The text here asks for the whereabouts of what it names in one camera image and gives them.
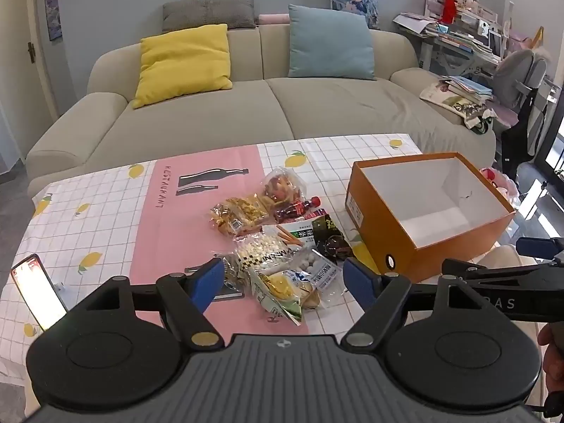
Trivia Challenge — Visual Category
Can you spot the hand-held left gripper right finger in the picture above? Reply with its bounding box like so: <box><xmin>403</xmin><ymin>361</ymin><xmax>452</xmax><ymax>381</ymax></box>
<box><xmin>341</xmin><ymin>258</ymin><xmax>494</xmax><ymax>350</ymax></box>

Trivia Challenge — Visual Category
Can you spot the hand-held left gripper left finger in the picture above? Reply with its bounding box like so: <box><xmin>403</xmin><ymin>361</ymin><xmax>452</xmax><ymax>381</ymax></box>
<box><xmin>75</xmin><ymin>258</ymin><xmax>226</xmax><ymax>350</ymax></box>

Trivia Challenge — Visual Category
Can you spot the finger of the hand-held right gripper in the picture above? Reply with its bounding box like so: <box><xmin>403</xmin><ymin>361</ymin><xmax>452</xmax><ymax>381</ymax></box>
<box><xmin>516</xmin><ymin>237</ymin><xmax>564</xmax><ymax>262</ymax></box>
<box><xmin>442</xmin><ymin>258</ymin><xmax>538</xmax><ymax>280</ymax></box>

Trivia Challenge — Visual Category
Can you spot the dark foil snack packet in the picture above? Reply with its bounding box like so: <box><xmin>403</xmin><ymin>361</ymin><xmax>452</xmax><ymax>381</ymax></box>
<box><xmin>185</xmin><ymin>253</ymin><xmax>247</xmax><ymax>302</ymax></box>

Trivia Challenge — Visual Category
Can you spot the dark green snack packet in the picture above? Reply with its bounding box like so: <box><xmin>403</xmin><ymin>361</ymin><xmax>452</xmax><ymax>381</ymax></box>
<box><xmin>311</xmin><ymin>215</ymin><xmax>355</xmax><ymax>265</ymax></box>

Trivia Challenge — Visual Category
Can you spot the white and blue candy packet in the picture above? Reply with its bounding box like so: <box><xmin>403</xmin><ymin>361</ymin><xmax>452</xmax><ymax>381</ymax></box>
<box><xmin>286</xmin><ymin>247</ymin><xmax>347</xmax><ymax>309</ymax></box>

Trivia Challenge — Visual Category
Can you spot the orange cardboard box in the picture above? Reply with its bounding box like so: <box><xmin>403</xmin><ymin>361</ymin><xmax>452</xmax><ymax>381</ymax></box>
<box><xmin>345</xmin><ymin>152</ymin><xmax>516</xmax><ymax>283</ymax></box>

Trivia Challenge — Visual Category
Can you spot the checkered white candy packet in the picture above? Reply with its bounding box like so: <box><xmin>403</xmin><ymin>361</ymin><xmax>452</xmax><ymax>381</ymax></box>
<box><xmin>233</xmin><ymin>231</ymin><xmax>300</xmax><ymax>274</ymax></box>

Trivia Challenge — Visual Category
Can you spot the green and yellow snack packet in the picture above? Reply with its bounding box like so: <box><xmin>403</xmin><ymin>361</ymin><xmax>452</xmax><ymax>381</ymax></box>
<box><xmin>249</xmin><ymin>269</ymin><xmax>320</xmax><ymax>327</ymax></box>

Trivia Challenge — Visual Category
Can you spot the white and green snack packet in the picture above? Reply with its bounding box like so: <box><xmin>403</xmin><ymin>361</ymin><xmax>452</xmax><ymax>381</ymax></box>
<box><xmin>262</xmin><ymin>216</ymin><xmax>329</xmax><ymax>247</ymax></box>

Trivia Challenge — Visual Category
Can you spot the red capped dark bottle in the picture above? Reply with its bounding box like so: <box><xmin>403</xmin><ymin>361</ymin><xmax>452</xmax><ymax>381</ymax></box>
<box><xmin>273</xmin><ymin>196</ymin><xmax>323</xmax><ymax>225</ymax></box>

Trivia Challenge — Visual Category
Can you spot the clear dried fruit bag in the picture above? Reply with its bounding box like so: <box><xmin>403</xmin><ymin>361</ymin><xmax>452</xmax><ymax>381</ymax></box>
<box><xmin>263</xmin><ymin>166</ymin><xmax>307</xmax><ymax>208</ymax></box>

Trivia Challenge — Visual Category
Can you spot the person's right hand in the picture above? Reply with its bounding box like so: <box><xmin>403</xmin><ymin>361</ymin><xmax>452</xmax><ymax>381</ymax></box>
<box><xmin>538</xmin><ymin>321</ymin><xmax>564</xmax><ymax>391</ymax></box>

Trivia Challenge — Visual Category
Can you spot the window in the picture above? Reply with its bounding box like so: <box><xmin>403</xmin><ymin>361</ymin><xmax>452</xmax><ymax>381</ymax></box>
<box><xmin>542</xmin><ymin>75</ymin><xmax>564</xmax><ymax>177</ymax></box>

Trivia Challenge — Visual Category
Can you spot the black hanging bag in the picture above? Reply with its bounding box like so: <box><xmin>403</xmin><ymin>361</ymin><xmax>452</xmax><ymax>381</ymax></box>
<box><xmin>502</xmin><ymin>97</ymin><xmax>545</xmax><ymax>177</ymax></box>

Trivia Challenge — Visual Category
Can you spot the lemon print checked tablecloth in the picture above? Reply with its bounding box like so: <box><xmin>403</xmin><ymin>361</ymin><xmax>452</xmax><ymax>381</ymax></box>
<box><xmin>0</xmin><ymin>133</ymin><xmax>521</xmax><ymax>388</ymax></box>

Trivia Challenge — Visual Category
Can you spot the green and white bag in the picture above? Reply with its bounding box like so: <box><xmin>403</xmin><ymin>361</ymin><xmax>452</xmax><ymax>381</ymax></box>
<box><xmin>462</xmin><ymin>106</ymin><xmax>497</xmax><ymax>135</ymax></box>

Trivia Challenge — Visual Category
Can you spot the beige sofa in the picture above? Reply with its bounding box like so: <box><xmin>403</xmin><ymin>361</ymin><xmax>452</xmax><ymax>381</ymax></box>
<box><xmin>25</xmin><ymin>24</ymin><xmax>496</xmax><ymax>199</ymax></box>

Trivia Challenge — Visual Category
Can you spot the smartphone with lit screen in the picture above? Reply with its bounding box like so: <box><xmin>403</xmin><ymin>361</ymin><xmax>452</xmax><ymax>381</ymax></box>
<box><xmin>10</xmin><ymin>253</ymin><xmax>69</xmax><ymax>332</ymax></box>

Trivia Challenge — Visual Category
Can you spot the grey office chair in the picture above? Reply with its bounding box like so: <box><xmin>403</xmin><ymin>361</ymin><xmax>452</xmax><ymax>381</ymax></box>
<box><xmin>491</xmin><ymin>48</ymin><xmax>549</xmax><ymax>159</ymax></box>

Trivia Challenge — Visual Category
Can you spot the pile of magazines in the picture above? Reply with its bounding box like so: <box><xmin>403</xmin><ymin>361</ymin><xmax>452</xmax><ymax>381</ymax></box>
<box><xmin>418</xmin><ymin>75</ymin><xmax>494</xmax><ymax>119</ymax></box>

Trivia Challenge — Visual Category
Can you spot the yellow pillow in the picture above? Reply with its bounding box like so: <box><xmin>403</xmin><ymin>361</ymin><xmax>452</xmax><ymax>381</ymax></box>
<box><xmin>132</xmin><ymin>24</ymin><xmax>233</xmax><ymax>109</ymax></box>

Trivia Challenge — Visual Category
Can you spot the grey cluttered desk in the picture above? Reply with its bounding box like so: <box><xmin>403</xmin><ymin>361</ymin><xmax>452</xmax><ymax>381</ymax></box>
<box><xmin>393</xmin><ymin>0</ymin><xmax>512</xmax><ymax>81</ymax></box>

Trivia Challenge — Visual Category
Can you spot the teal pillow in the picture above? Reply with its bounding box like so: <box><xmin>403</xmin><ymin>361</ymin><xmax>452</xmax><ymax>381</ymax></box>
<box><xmin>287</xmin><ymin>4</ymin><xmax>376</xmax><ymax>81</ymax></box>

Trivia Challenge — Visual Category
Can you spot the grey pillow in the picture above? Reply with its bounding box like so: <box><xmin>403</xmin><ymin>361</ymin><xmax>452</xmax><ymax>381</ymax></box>
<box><xmin>162</xmin><ymin>0</ymin><xmax>257</xmax><ymax>33</ymax></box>

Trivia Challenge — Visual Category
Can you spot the wall poster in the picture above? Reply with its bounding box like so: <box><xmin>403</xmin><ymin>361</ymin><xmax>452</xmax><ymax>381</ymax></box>
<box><xmin>44</xmin><ymin>0</ymin><xmax>63</xmax><ymax>42</ymax></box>

